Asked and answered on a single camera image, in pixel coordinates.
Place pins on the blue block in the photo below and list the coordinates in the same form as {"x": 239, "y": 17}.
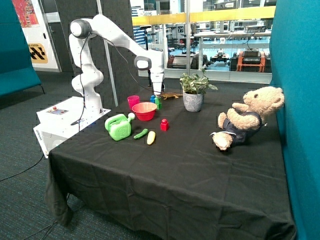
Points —
{"x": 152, "y": 98}

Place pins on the green block with stud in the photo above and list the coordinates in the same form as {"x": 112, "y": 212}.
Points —
{"x": 157, "y": 100}

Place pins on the brown teddy bear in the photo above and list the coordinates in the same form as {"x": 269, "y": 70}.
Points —
{"x": 245, "y": 119}

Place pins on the red plastic bowl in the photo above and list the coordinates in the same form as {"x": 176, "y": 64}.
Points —
{"x": 144, "y": 111}

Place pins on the black tablecloth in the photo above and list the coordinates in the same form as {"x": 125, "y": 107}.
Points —
{"x": 181, "y": 187}

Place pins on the teal partition panel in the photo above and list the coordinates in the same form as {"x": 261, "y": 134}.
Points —
{"x": 295, "y": 65}

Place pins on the pink plastic cup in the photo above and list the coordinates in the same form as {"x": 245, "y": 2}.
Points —
{"x": 133, "y": 100}

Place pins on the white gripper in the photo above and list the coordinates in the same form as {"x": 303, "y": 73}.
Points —
{"x": 158, "y": 86}

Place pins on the red block with stud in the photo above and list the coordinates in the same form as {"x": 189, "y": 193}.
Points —
{"x": 164, "y": 125}

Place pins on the green toy watering can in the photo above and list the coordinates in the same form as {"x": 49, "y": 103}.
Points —
{"x": 119, "y": 126}

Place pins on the yellow toy corn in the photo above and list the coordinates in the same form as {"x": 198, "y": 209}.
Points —
{"x": 151, "y": 137}

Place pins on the potted green plant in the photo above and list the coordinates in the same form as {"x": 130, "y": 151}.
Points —
{"x": 194, "y": 87}

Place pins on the teal bench seat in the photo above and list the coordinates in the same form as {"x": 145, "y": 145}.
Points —
{"x": 16, "y": 69}

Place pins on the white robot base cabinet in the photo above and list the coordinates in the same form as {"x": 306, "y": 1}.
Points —
{"x": 62, "y": 121}

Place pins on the green toy cucumber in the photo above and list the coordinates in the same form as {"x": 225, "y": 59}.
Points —
{"x": 141, "y": 134}

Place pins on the brown toy lizard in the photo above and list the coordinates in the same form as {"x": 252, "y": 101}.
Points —
{"x": 166, "y": 95}

